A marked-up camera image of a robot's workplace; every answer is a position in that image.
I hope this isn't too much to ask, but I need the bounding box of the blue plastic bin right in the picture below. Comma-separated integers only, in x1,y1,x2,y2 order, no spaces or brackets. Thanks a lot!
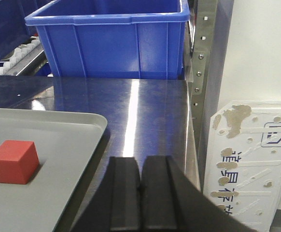
25,0,190,79

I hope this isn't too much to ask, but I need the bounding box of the white worn floor sign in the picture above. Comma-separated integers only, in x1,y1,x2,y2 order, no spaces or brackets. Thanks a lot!
203,101,281,232

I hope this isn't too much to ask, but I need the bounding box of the red cube block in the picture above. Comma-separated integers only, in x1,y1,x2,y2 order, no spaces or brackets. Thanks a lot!
0,140,40,185

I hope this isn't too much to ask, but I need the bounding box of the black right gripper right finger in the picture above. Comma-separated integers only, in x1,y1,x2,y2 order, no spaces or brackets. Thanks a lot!
141,156,252,232

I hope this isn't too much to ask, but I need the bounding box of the grey metal tray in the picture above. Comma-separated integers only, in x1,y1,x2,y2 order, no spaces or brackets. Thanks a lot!
0,108,108,232

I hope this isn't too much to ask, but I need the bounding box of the white roller conveyor rail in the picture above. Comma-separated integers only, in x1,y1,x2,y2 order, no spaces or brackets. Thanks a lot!
0,36,47,76

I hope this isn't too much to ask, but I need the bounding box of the blue plastic bin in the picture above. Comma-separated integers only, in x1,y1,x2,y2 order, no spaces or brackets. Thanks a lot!
0,0,50,60
25,0,190,79

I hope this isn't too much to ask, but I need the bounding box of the steel shelf upright post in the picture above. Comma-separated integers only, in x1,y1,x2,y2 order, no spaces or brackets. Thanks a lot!
184,0,234,190

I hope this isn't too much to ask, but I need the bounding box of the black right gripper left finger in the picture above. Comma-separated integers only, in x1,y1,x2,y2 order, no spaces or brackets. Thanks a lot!
72,157,141,232

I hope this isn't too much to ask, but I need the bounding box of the blue plastic bin left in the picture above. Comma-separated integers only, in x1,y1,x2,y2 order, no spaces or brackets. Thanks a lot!
0,0,50,60

